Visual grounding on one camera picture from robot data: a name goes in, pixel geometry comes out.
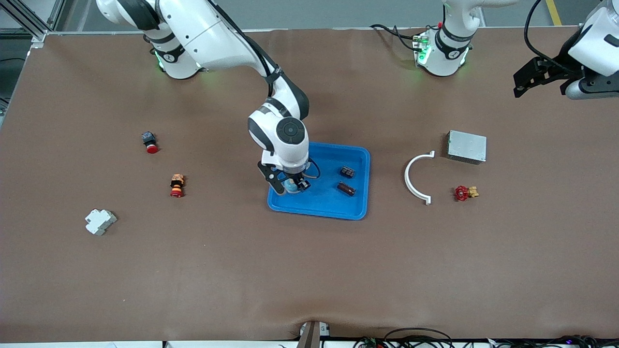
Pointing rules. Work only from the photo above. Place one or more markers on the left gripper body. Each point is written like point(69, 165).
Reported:
point(556, 69)

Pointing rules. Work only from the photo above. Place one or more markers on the blue bell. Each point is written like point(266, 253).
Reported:
point(291, 186)

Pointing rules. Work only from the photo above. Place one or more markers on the dark brown rectangular chip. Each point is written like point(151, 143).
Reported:
point(346, 188)

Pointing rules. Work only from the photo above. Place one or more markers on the small black relay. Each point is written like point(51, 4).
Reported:
point(346, 171)

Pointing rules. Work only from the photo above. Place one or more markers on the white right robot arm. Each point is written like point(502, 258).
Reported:
point(203, 34)

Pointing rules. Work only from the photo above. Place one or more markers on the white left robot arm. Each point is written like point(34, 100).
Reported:
point(442, 58)

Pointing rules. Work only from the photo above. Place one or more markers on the blue plastic tray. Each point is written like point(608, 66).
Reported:
point(329, 203)

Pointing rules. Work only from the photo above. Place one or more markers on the grey metal power supply box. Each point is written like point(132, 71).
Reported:
point(466, 146)

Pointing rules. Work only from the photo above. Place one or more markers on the white curved plastic clip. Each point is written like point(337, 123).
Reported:
point(406, 178)

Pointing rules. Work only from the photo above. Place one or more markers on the white circuit breaker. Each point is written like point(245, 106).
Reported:
point(100, 221)

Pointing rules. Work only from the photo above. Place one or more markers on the red push button switch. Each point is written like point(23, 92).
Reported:
point(150, 141)

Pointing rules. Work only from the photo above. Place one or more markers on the grey camera stand mount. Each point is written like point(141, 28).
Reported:
point(309, 336)

